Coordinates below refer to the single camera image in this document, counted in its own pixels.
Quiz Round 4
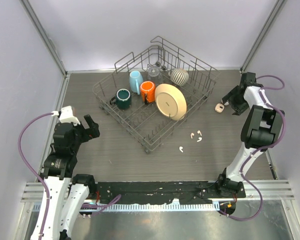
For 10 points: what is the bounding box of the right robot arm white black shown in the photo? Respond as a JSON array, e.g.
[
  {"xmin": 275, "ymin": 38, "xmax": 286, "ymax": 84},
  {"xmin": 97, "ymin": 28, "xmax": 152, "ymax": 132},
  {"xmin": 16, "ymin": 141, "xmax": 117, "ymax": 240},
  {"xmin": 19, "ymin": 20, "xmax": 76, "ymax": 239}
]
[{"xmin": 215, "ymin": 72, "xmax": 285, "ymax": 198}]

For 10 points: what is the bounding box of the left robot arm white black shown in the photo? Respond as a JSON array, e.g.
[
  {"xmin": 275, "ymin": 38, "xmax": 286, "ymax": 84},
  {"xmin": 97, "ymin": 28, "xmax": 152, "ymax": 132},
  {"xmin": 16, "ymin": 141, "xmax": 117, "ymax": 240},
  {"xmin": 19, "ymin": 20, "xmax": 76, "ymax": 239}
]
[{"xmin": 30, "ymin": 114, "xmax": 100, "ymax": 240}]

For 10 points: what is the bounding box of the dark green mug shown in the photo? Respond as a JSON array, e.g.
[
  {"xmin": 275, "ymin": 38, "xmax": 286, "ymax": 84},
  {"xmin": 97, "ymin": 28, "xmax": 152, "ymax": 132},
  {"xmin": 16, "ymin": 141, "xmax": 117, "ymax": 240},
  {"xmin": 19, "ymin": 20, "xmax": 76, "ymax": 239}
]
[{"xmin": 109, "ymin": 88, "xmax": 132, "ymax": 110}]

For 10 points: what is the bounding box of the striped ceramic mug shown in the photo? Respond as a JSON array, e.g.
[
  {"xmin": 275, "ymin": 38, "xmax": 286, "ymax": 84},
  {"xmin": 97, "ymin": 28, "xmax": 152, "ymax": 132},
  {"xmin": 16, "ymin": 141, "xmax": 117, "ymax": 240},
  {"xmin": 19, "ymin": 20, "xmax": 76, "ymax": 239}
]
[{"xmin": 168, "ymin": 68, "xmax": 190, "ymax": 87}]

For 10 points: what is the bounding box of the beige plate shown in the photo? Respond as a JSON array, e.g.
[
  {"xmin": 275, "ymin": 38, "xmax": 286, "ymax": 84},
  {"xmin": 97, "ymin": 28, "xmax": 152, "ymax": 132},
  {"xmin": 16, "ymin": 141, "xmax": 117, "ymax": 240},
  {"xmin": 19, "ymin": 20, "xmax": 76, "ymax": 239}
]
[{"xmin": 155, "ymin": 83, "xmax": 187, "ymax": 121}]

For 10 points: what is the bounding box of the light blue mug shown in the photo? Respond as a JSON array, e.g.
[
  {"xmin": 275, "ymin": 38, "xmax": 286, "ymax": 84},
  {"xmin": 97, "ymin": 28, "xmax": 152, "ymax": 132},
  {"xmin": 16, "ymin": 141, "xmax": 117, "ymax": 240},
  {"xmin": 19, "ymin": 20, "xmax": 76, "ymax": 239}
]
[{"xmin": 129, "ymin": 70, "xmax": 144, "ymax": 95}]

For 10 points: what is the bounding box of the orange mug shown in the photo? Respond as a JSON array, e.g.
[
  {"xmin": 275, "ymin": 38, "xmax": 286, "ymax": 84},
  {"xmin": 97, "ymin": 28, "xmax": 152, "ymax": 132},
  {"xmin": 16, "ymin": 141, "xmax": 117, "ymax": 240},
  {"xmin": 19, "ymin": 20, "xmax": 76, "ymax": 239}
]
[{"xmin": 139, "ymin": 81, "xmax": 156, "ymax": 105}]

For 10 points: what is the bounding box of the clear glass cup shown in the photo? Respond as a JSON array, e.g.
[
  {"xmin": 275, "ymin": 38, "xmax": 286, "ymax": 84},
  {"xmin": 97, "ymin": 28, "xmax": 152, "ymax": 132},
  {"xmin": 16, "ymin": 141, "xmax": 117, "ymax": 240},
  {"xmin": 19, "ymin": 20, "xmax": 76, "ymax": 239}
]
[{"xmin": 147, "ymin": 65, "xmax": 163, "ymax": 86}]

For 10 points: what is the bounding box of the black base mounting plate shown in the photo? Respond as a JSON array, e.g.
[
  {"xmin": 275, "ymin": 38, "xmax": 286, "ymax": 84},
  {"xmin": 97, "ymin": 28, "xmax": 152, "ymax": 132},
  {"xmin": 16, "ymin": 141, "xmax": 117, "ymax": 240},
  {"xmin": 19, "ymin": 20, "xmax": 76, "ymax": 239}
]
[{"xmin": 96, "ymin": 181, "xmax": 246, "ymax": 205}]

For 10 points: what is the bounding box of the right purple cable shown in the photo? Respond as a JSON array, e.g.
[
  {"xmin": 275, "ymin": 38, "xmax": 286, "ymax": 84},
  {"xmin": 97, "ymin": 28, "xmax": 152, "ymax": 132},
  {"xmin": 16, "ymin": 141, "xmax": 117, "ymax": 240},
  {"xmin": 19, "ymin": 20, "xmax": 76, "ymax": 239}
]
[{"xmin": 218, "ymin": 74, "xmax": 287, "ymax": 221}]

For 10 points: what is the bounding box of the purple cable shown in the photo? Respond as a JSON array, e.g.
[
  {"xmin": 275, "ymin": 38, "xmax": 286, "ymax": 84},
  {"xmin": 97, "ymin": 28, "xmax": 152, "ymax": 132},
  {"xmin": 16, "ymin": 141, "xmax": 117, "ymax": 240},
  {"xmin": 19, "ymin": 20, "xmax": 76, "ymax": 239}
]
[
  {"xmin": 218, "ymin": 74, "xmax": 287, "ymax": 221},
  {"xmin": 17, "ymin": 111, "xmax": 60, "ymax": 236}
]

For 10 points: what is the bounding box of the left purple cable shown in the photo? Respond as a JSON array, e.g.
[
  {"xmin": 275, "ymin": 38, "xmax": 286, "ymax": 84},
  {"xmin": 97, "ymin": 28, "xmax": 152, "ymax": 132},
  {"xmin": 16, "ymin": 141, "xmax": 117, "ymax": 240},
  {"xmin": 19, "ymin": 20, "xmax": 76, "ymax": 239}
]
[{"xmin": 17, "ymin": 111, "xmax": 60, "ymax": 236}]

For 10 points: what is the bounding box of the grey wire dish rack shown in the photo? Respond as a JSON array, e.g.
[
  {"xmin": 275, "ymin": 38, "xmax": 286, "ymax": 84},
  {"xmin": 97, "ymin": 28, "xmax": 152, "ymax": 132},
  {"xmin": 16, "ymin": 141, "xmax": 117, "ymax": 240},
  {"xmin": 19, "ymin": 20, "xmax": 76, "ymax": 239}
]
[{"xmin": 92, "ymin": 36, "xmax": 220, "ymax": 153}]

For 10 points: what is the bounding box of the aluminium frame rail front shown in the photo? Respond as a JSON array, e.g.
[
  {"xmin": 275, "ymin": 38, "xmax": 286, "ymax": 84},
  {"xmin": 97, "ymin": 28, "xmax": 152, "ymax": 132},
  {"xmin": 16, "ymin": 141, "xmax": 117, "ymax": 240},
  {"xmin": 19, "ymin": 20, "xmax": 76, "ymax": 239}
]
[{"xmin": 20, "ymin": 179, "xmax": 295, "ymax": 203}]

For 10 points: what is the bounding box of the aluminium frame post right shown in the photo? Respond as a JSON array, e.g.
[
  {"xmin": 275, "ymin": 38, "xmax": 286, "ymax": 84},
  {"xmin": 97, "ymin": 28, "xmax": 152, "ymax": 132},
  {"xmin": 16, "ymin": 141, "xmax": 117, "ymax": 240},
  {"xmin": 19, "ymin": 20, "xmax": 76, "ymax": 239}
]
[{"xmin": 239, "ymin": 0, "xmax": 287, "ymax": 73}]

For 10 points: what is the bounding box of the aluminium frame post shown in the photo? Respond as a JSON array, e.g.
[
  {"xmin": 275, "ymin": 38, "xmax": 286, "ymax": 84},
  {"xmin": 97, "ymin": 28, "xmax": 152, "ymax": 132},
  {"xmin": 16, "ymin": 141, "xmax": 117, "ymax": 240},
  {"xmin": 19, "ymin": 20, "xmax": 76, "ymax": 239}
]
[
  {"xmin": 239, "ymin": 0, "xmax": 287, "ymax": 73},
  {"xmin": 19, "ymin": 0, "xmax": 68, "ymax": 77}
]

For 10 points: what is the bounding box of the white slotted cable duct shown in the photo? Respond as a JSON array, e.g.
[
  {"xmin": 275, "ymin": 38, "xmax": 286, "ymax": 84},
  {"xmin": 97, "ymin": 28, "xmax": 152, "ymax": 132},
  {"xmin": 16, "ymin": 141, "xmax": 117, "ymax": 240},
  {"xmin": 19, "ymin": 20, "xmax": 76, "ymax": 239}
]
[{"xmin": 32, "ymin": 202, "xmax": 220, "ymax": 212}]

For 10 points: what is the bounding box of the aluminium frame post left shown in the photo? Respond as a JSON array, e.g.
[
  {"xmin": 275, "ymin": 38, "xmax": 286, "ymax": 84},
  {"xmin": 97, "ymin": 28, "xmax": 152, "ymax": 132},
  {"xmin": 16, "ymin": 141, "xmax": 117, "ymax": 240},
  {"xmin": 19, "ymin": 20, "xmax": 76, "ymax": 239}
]
[{"xmin": 19, "ymin": 0, "xmax": 68, "ymax": 77}]

